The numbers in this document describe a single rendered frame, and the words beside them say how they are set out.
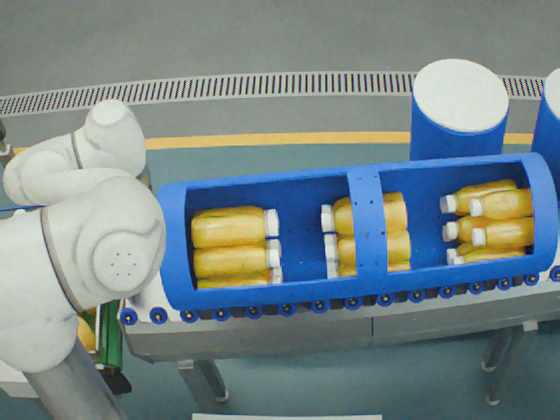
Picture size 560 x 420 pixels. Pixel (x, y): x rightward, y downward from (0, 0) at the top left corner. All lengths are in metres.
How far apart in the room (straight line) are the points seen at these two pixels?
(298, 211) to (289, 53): 1.94
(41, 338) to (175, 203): 0.80
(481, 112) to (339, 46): 1.77
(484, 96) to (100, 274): 1.46
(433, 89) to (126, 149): 0.98
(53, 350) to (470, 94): 1.46
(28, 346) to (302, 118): 2.63
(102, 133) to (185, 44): 2.53
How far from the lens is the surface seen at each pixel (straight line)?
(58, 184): 1.20
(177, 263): 1.59
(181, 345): 1.88
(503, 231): 1.69
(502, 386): 2.55
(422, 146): 2.11
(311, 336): 1.84
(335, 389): 2.71
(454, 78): 2.11
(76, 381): 0.97
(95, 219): 0.81
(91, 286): 0.81
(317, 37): 3.77
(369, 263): 1.58
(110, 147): 1.36
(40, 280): 0.84
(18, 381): 1.69
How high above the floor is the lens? 2.51
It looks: 54 degrees down
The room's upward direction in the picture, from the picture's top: 9 degrees counter-clockwise
